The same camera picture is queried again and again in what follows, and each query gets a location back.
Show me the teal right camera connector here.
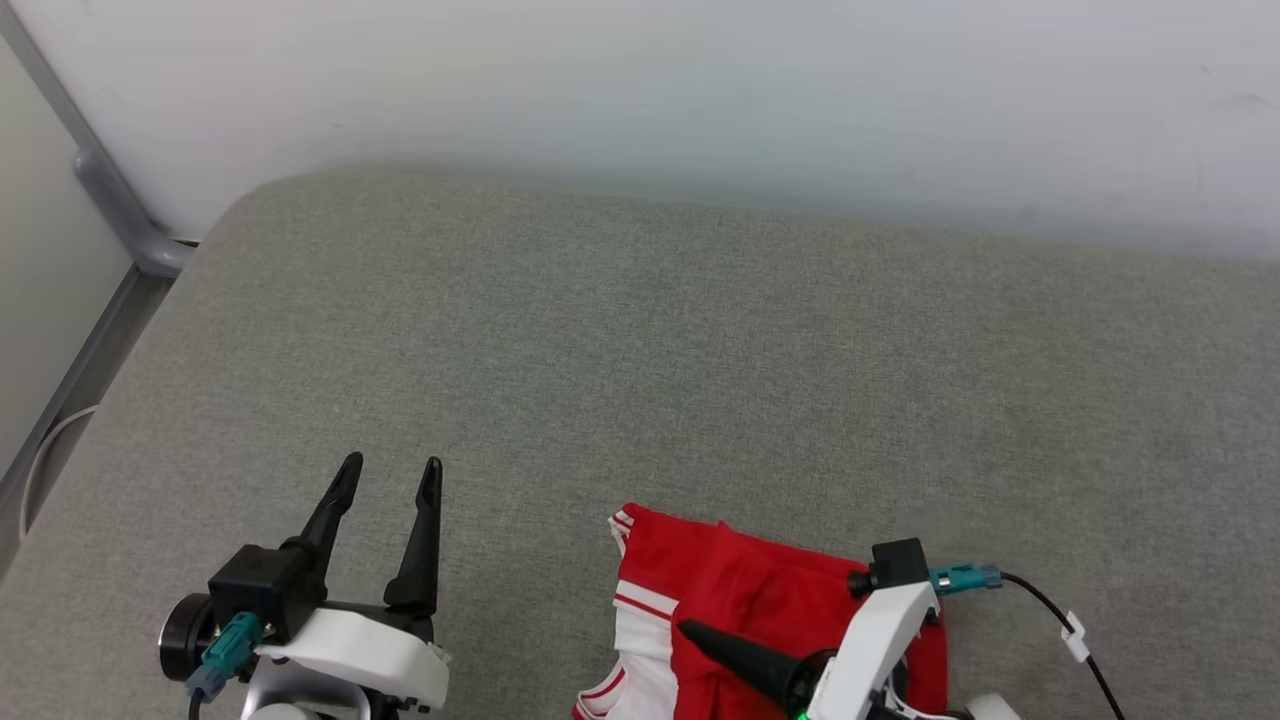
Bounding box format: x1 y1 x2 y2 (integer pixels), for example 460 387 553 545
928 562 1004 597

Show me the thin white cable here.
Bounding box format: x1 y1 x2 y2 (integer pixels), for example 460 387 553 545
18 404 99 546

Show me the red Bulls basketball jersey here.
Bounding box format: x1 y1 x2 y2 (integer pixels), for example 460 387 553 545
572 502 951 720

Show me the grey metal frame rail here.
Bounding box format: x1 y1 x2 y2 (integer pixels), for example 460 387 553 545
0 0 199 581

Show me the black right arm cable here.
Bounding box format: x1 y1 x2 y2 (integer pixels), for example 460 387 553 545
998 571 1129 720

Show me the teal camera connector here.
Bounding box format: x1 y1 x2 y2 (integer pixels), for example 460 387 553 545
928 562 1004 597
184 611 265 703

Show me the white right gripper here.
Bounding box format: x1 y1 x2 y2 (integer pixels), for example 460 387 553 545
677 578 943 720

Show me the teal left camera connector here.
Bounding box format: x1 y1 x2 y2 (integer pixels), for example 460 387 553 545
184 611 265 703

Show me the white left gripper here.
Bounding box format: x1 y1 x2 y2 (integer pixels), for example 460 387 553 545
240 451 453 717

